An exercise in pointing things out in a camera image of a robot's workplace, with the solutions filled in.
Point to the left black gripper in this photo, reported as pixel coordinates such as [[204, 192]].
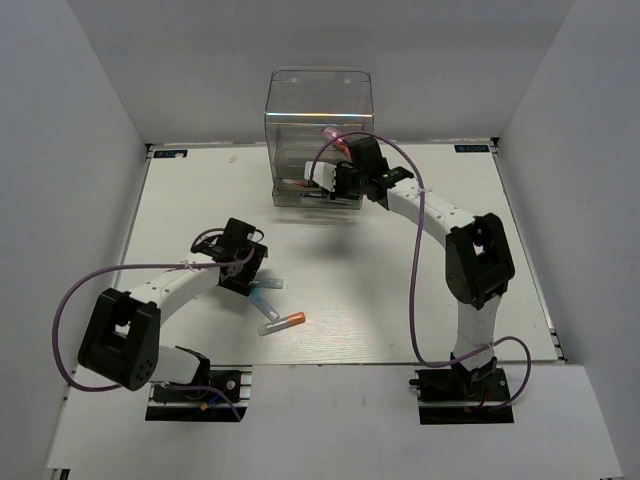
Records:
[[242, 283]]

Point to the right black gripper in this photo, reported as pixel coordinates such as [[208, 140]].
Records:
[[339, 193]]

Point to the blue highlighter marker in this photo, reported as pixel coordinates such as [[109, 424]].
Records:
[[263, 305]]

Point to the red gel pen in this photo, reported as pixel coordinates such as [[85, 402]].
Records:
[[295, 184]]

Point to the orange highlighter marker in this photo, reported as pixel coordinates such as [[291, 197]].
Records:
[[281, 324]]

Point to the clear plastic drawer organizer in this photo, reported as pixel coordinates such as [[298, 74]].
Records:
[[301, 101]]

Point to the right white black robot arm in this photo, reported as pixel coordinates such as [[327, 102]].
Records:
[[478, 261]]

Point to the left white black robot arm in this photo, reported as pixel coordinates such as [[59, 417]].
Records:
[[122, 340]]

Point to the green highlighter marker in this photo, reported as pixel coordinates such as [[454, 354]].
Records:
[[268, 283]]

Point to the right blue table sticker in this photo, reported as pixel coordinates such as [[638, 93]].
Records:
[[471, 148]]

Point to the blue table sticker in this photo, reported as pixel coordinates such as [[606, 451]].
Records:
[[471, 148], [170, 154]]

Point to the left blue table sticker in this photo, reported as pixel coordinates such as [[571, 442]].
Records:
[[170, 154]]

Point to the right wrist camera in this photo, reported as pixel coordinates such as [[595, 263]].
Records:
[[322, 174]]

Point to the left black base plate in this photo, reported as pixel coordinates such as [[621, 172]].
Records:
[[226, 401]]

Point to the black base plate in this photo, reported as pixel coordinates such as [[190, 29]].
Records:
[[226, 401], [443, 398]]

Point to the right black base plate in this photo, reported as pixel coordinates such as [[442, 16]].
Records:
[[443, 398]]

